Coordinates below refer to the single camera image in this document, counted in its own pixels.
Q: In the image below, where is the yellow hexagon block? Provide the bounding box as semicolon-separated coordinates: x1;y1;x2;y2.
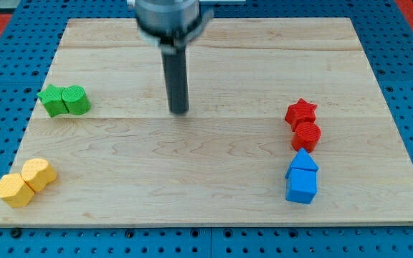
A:
0;173;34;208

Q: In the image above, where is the green cylinder block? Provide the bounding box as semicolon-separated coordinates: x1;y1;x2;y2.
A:
62;85;91;115

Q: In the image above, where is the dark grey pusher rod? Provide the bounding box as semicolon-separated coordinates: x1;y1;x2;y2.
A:
161;48;189;115

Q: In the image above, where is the red cylinder block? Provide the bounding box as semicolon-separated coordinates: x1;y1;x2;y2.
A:
291;122;322;153

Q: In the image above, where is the green star block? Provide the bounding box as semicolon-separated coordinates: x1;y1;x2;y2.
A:
37;84;69;118

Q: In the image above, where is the blue triangle block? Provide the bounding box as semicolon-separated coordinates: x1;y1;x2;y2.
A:
285;148;319;179

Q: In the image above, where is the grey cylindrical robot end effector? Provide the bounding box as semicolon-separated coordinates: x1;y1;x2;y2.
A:
127;0;214;54

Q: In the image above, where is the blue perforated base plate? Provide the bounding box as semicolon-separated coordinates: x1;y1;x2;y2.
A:
0;0;413;257

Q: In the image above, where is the blue cube block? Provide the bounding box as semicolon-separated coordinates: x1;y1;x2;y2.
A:
286;168;318;204

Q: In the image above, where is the yellow rounded block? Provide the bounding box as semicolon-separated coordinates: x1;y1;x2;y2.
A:
21;158;57;192

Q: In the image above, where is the light wooden board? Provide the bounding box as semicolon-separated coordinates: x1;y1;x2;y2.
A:
0;18;413;229

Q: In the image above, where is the red star block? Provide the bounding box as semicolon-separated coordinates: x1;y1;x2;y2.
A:
284;98;318;132

